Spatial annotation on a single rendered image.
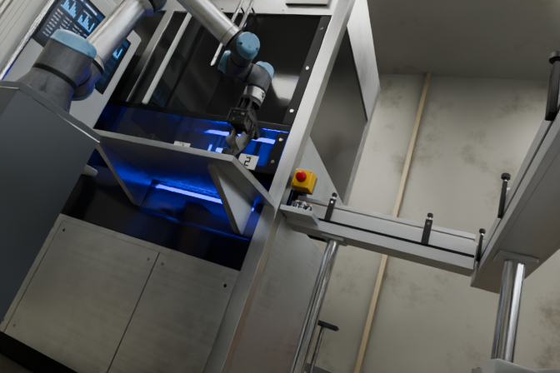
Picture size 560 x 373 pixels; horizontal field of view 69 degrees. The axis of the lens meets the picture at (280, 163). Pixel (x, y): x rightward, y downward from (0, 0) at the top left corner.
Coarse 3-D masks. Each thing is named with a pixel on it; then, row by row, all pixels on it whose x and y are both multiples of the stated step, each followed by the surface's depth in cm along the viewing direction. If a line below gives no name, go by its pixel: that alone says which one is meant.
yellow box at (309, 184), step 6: (294, 174) 156; (306, 174) 155; (312, 174) 154; (294, 180) 155; (306, 180) 154; (312, 180) 155; (294, 186) 155; (300, 186) 153; (306, 186) 152; (312, 186) 157; (306, 192) 157; (312, 192) 158
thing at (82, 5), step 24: (24, 0) 166; (72, 0) 174; (96, 0) 184; (0, 24) 164; (24, 24) 159; (48, 24) 166; (72, 24) 176; (96, 24) 185; (0, 48) 155; (24, 48) 160; (120, 48) 199; (24, 72) 161; (120, 72) 201; (96, 96) 191; (96, 120) 193
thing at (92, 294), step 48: (48, 240) 179; (96, 240) 172; (288, 240) 169; (48, 288) 168; (96, 288) 161; (144, 288) 155; (192, 288) 149; (288, 288) 179; (48, 336) 159; (96, 336) 152; (144, 336) 147; (192, 336) 141; (288, 336) 191
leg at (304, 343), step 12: (336, 240) 155; (324, 252) 156; (336, 252) 155; (324, 264) 153; (324, 276) 151; (324, 288) 150; (312, 300) 149; (312, 312) 147; (312, 324) 146; (300, 336) 145; (312, 336) 145; (300, 348) 143; (300, 360) 141; (288, 372) 142; (300, 372) 140
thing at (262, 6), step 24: (120, 0) 242; (168, 0) 228; (216, 0) 216; (264, 0) 204; (336, 0) 190; (360, 0) 202; (168, 24) 221; (360, 24) 209; (360, 48) 217; (360, 72) 225; (120, 96) 206; (216, 120) 180; (312, 144) 175; (360, 144) 257; (312, 168) 181; (336, 192) 223
